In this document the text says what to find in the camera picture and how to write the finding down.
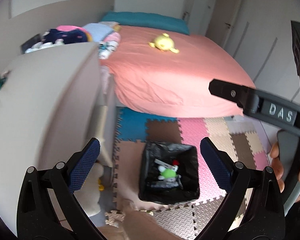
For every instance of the wardrobe doors with handles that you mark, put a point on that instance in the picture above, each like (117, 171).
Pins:
(261, 42)

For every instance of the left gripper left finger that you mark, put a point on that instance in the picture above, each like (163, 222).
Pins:
(47, 207)

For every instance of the white desk unit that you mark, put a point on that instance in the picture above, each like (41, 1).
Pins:
(45, 110)

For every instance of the teal pillow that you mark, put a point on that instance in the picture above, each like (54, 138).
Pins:
(148, 20)

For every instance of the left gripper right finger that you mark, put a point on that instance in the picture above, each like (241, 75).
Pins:
(264, 217)

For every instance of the folded pastel clothes stack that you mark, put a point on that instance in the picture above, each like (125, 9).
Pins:
(106, 34)

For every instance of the black lined trash bin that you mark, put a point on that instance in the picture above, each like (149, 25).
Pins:
(185, 189)

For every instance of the green and white plush toy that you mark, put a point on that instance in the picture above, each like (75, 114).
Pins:
(168, 172)

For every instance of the bed with salmon sheet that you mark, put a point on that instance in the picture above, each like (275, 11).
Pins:
(151, 81)

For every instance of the yellow duck plush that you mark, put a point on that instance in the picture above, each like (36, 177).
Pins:
(163, 42)

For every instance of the cream plush under desk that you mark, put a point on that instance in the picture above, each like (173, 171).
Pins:
(89, 194)

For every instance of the navy patterned clothes pile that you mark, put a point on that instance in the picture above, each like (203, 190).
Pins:
(62, 35)

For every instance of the person right hand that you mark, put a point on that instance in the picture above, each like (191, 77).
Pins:
(278, 167)

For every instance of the beige trouser leg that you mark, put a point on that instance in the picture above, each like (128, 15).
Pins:
(136, 225)

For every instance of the colourful foam puzzle mat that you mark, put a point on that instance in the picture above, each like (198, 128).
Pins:
(237, 136)

